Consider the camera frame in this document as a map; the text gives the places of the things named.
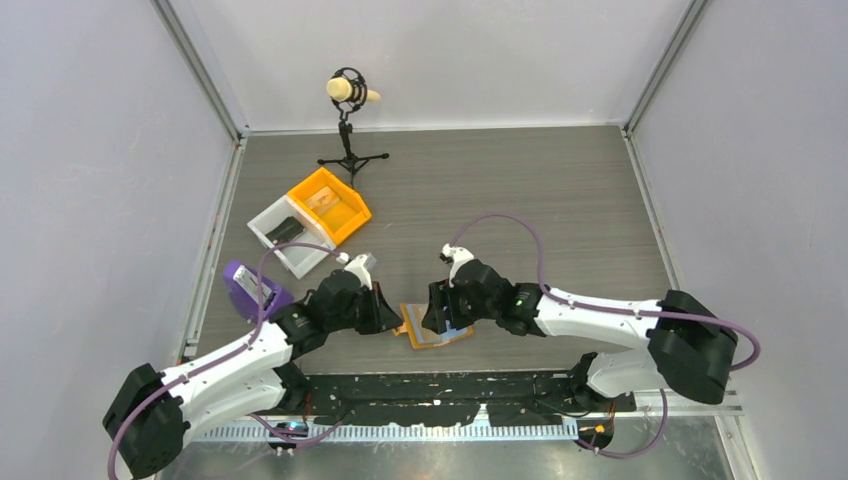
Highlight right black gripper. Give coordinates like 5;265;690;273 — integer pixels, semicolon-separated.
422;279;499;335

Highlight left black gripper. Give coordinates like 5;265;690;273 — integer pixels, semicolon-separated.
327;281;402;335

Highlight orange leather card holder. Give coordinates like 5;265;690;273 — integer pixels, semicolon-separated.
392;303;473;350

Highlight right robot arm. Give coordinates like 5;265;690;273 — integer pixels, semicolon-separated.
421;259;738;411

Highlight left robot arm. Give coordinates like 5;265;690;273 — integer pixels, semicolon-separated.
102;270;403;479

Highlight black card in white bin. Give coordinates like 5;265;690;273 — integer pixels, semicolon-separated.
266;216;305;245

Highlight card in orange bin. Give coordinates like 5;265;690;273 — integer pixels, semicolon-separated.
305;186;340;216

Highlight white plastic bin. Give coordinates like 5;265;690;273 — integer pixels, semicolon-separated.
247;195;336;279

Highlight orange plastic bin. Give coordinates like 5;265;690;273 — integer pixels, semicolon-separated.
287;167;372;246

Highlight purple plastic bin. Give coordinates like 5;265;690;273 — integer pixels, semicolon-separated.
222;261;294;324

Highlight black microphone tripod stand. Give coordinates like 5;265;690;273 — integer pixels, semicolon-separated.
316;67;390;189

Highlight beige microphone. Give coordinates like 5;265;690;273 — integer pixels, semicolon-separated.
326;77;382;104

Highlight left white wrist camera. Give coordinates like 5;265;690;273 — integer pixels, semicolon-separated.
336;252;376;290

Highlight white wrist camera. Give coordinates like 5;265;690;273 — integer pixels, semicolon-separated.
336;252;376;290
439;243;475;287

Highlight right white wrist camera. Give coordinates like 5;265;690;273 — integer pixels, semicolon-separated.
439;243;475;287

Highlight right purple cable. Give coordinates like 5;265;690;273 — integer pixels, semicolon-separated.
450;212;762;460

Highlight purple cable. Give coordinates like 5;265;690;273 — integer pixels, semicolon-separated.
105;241;359;480
450;212;762;460

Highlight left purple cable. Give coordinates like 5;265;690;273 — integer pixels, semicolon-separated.
105;241;359;480

